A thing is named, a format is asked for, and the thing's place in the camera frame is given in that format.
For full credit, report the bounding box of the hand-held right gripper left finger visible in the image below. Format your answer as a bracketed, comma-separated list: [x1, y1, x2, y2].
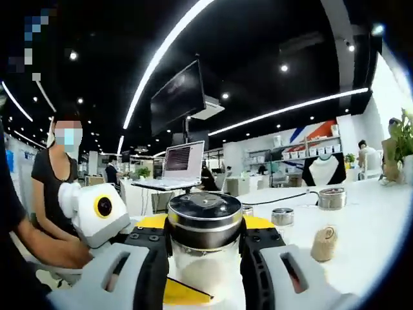
[48, 216, 170, 310]

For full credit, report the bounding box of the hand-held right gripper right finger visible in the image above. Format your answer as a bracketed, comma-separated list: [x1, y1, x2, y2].
[240, 216, 359, 310]

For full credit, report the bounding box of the tall brown-granule seasoning bottle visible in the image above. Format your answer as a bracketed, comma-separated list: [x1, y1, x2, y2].
[310, 187, 348, 262]

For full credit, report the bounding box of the tall white-powder seasoning bottle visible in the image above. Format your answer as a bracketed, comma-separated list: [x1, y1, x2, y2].
[166, 192, 245, 306]

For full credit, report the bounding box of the small beige-powder seasoning bottle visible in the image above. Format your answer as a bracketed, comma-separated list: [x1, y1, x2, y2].
[270, 208, 295, 242]

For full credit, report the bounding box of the laptop stand table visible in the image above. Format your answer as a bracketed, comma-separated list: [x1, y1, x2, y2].
[130, 180, 201, 214]

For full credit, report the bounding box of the person's black shirt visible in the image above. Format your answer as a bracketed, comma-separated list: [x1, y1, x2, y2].
[0, 122, 33, 291]

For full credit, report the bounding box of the black and white office chair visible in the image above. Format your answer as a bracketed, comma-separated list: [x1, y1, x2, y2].
[301, 153, 348, 187]

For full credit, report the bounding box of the white laptop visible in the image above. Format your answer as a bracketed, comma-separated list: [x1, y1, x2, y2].
[132, 140, 206, 191]

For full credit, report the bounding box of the shelf with white boxes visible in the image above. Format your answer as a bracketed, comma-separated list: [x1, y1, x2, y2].
[245, 135, 343, 163]

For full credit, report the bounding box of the brown paper bag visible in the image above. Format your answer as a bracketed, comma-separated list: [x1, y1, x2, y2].
[381, 137, 401, 182]

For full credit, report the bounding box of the black hanging monitor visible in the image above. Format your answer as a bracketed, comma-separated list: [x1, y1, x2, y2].
[150, 59, 207, 136]

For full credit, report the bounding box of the white ceiling air conditioner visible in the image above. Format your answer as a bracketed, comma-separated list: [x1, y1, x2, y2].
[190, 96, 226, 121]

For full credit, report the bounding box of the green plant in white pot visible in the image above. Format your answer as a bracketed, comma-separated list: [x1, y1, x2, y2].
[387, 108, 413, 185]

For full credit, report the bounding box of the straight ceiling light strip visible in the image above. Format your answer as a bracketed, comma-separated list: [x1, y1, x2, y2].
[208, 87, 369, 136]

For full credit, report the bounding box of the long curved ceiling light strip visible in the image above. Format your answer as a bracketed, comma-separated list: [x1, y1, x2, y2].
[123, 0, 216, 130]

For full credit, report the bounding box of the wide bright window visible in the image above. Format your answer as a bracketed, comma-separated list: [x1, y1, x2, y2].
[370, 54, 413, 136]

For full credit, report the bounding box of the black power cable with plug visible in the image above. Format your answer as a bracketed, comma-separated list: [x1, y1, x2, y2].
[241, 189, 321, 206]

